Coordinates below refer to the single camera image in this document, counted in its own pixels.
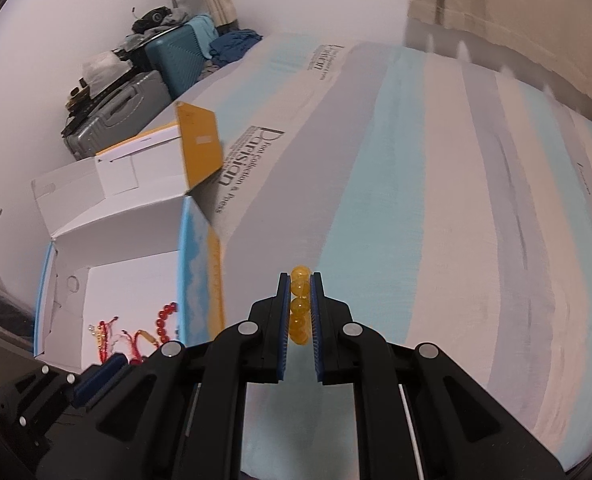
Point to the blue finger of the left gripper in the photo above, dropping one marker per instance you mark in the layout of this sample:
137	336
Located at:
97	377

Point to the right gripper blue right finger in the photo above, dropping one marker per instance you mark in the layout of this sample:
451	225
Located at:
419	415

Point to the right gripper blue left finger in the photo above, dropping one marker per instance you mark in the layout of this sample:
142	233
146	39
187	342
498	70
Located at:
180	414

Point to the red cord bracelet gold tube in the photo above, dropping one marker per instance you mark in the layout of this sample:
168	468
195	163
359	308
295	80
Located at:
133	340

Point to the red cord bracelet gold bead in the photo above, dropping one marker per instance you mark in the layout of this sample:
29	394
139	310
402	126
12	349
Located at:
103	334

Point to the blue yellow cardboard box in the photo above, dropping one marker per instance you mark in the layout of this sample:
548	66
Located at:
128	238

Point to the striped bed sheet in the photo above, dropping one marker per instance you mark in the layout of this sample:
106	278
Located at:
442	201

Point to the grey suitcase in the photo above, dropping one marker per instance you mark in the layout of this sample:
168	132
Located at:
116	115

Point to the white plastic bag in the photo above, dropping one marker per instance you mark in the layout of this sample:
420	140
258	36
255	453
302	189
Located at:
102	70

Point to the teal suitcase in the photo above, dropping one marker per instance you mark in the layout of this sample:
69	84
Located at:
179	54

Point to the blue folded clothes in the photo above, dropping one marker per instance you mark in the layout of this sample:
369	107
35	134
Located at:
232	46

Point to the clothes pile on suitcase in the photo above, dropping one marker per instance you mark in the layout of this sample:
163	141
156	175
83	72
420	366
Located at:
153	23

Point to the beige curtain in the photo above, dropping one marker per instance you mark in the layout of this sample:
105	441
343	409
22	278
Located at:
556	34

